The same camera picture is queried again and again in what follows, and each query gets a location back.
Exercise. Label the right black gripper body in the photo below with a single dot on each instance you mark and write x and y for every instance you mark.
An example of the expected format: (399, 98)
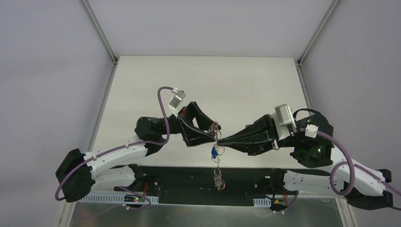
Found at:
(273, 132)

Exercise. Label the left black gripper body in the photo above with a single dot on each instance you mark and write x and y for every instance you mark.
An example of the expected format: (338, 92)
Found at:
(183, 126)

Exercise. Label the silver crescent key holder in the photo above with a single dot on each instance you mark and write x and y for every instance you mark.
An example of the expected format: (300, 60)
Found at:
(217, 175)

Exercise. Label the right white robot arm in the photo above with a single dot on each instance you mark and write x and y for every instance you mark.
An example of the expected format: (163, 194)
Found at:
(328, 168)

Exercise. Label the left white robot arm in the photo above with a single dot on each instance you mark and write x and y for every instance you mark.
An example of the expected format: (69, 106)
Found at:
(80, 173)

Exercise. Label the key with red tag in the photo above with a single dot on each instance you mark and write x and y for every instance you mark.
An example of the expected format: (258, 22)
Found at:
(214, 126)

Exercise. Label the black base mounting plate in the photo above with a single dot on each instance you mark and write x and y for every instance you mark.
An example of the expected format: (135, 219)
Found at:
(196, 186)

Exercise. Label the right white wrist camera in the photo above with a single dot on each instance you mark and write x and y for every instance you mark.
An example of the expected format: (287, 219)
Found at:
(284, 122)

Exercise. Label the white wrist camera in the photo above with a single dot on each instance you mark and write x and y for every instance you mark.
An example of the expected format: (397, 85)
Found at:
(176, 99)
(284, 122)

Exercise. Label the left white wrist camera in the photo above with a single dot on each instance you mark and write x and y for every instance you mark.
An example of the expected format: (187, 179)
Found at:
(176, 99)

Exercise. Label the right white cable duct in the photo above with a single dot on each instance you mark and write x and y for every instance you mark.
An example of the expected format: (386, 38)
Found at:
(264, 203)

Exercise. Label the white cable duct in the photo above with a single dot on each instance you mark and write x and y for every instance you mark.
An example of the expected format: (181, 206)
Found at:
(264, 203)
(111, 198)

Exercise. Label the right aluminium frame post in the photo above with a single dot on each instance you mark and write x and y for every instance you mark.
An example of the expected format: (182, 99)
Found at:
(309, 48)

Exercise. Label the aluminium frame post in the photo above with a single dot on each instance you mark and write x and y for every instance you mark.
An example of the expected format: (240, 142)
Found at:
(104, 70)
(309, 48)

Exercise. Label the left aluminium frame post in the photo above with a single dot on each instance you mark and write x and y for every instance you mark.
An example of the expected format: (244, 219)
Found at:
(104, 70)

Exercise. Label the left white cable duct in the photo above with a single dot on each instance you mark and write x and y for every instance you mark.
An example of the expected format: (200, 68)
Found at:
(111, 198)

